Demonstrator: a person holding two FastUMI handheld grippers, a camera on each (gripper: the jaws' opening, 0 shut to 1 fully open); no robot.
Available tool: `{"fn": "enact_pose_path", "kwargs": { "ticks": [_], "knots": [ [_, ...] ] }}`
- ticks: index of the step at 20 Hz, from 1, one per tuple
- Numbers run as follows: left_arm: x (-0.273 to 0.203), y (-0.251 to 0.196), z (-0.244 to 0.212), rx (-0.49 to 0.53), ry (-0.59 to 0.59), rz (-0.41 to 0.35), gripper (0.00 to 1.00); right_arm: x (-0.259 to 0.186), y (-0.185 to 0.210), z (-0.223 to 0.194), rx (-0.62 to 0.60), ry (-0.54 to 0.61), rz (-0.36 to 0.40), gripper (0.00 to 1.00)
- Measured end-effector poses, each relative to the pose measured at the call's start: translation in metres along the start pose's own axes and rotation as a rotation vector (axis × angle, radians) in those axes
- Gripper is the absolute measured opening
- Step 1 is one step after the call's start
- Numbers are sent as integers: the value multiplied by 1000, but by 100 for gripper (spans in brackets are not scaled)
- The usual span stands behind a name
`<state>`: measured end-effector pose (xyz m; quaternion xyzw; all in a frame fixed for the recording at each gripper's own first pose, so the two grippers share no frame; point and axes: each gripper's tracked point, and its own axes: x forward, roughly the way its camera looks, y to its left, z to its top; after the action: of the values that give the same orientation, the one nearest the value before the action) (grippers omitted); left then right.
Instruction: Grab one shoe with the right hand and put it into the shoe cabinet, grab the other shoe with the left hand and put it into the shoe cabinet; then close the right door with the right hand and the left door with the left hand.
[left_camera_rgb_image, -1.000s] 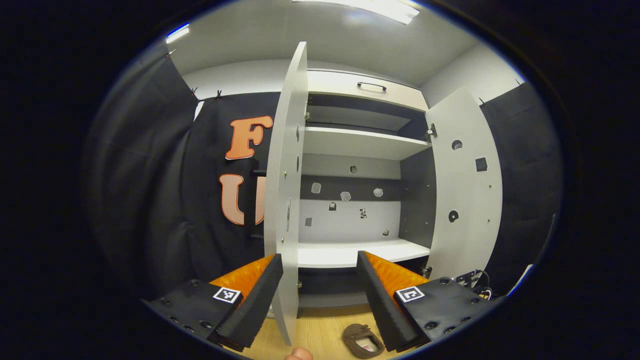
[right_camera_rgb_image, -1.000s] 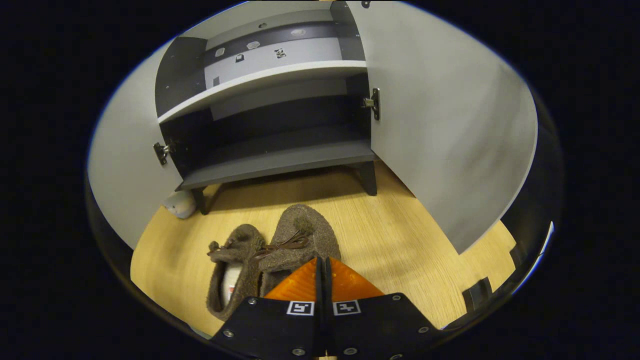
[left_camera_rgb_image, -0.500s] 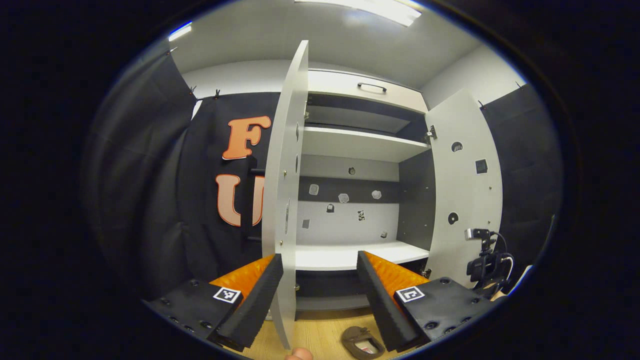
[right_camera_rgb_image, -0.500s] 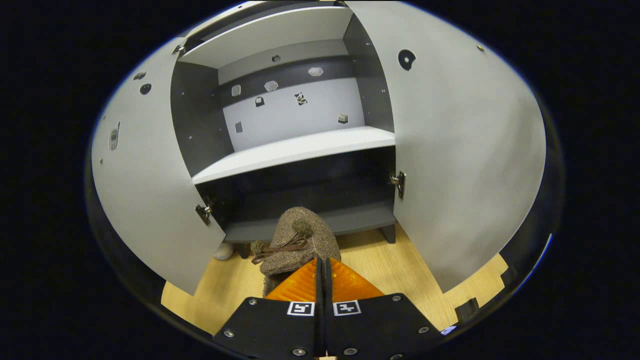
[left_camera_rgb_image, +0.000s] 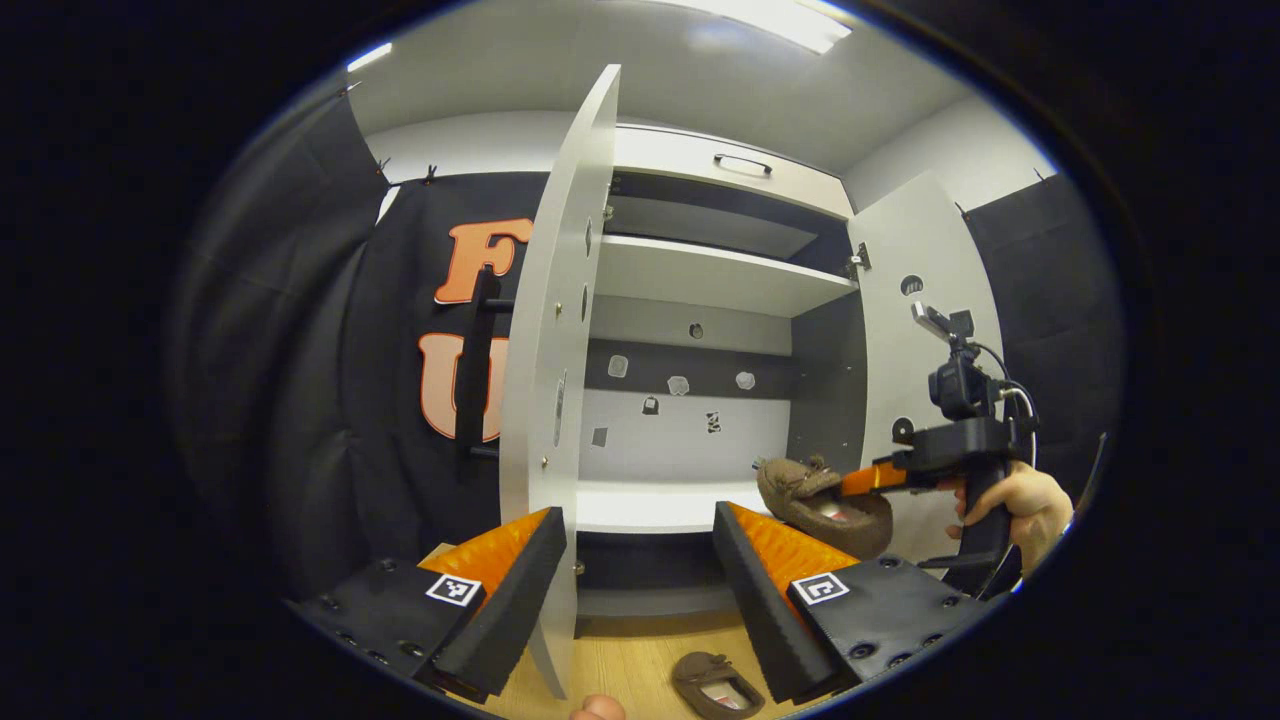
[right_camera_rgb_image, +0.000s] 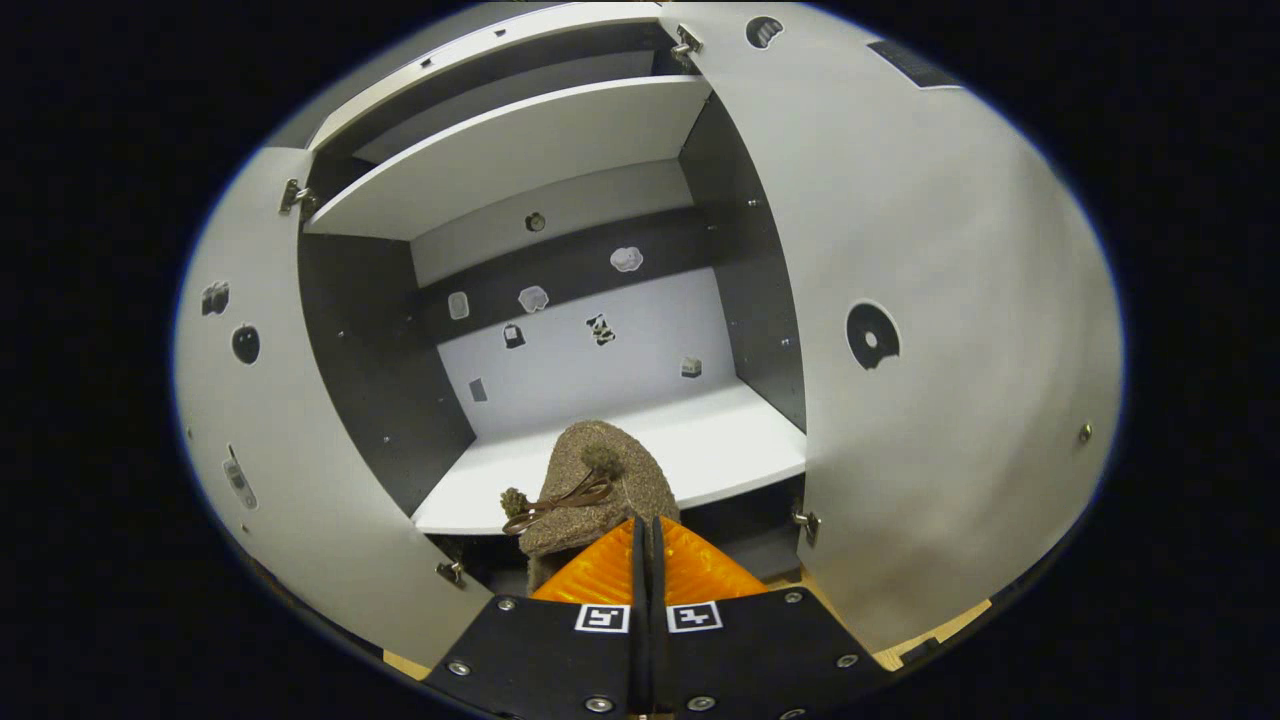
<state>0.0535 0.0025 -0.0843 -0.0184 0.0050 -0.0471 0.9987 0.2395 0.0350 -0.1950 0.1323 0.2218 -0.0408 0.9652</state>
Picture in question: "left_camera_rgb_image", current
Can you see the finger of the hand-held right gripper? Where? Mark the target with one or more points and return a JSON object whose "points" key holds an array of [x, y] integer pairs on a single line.
{"points": [[870, 479]]}

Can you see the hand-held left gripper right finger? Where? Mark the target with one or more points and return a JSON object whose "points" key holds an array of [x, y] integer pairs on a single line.
{"points": [[760, 610]]}

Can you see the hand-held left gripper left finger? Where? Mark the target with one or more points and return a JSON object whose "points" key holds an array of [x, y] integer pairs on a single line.
{"points": [[520, 600]]}

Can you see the brown fuzzy shoe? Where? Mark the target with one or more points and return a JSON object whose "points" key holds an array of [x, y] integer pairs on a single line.
{"points": [[800, 495], [715, 688]]}

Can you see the white shoe cabinet door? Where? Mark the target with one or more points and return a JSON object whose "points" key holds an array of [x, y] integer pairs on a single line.
{"points": [[885, 350], [550, 350]]}

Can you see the white shoe cabinet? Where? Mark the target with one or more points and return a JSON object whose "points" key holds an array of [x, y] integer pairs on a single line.
{"points": [[700, 275]]}

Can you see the cream cabinet drawer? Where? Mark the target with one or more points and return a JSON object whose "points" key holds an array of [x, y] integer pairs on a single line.
{"points": [[670, 160]]}

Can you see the black backdrop cloth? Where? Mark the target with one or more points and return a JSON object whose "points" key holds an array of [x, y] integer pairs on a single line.
{"points": [[300, 350]]}

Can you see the large ceiling light panel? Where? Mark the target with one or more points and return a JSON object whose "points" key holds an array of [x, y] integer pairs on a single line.
{"points": [[770, 18]]}

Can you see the narrow ceiling light strip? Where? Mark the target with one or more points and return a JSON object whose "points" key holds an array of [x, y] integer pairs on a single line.
{"points": [[369, 57]]}

